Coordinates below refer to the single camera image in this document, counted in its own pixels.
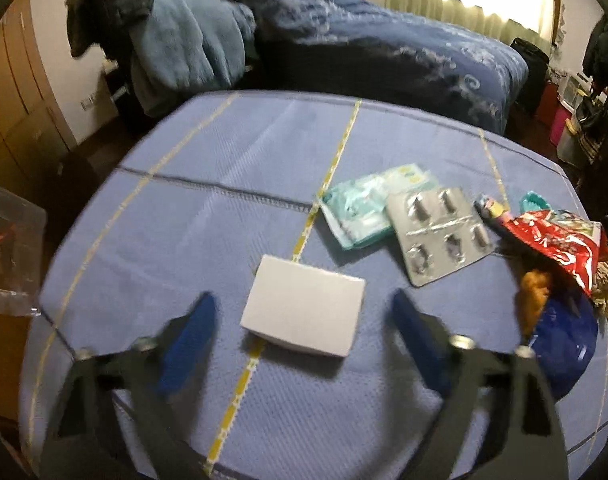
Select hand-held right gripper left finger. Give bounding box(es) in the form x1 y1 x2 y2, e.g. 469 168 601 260
39 291 217 480

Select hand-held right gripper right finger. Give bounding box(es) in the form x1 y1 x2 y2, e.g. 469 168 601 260
391 287 570 480

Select silver foil wrapper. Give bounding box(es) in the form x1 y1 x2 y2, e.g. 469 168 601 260
386 187 496 288

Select small white cardboard box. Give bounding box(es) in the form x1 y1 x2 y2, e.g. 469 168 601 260
240 254 366 358

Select colourful printed snack tube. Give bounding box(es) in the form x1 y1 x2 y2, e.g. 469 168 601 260
474 195 515 236

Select red snack packet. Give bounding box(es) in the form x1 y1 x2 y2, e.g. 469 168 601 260
501 209 608 306

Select small teal plastic piece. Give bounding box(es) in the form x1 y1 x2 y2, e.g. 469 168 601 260
520 191 547 213

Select blue checked tablecloth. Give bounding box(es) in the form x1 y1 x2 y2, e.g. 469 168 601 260
19 90 608 480

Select blue plastic bag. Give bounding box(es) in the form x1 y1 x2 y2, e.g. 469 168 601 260
526 295 600 401

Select green wet wipes packet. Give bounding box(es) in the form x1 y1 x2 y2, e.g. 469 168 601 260
320 164 442 251

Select beige crumpled scrap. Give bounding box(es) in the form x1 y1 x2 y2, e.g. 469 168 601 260
590 259 608 322

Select clear plastic container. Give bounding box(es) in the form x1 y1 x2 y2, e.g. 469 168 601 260
0 180 47 316

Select pink plastic bin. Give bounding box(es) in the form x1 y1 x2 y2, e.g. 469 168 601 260
549 107 572 146

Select red box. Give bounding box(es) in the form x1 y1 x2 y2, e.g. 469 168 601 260
536 80 560 121

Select black suitcase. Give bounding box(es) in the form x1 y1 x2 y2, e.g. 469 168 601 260
509 37 550 116

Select light blue fleece blanket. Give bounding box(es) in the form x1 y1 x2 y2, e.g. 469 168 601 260
129 0 257 116

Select wooden wardrobe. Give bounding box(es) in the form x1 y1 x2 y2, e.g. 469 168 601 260
0 0 75 181

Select bed with blue floral cover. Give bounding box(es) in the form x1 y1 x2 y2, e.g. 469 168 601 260
189 0 530 136

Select dark hanging coat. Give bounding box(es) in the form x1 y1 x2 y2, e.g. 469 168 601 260
581 15 608 91

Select dark hanging clothes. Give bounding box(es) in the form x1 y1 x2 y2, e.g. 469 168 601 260
66 0 157 58

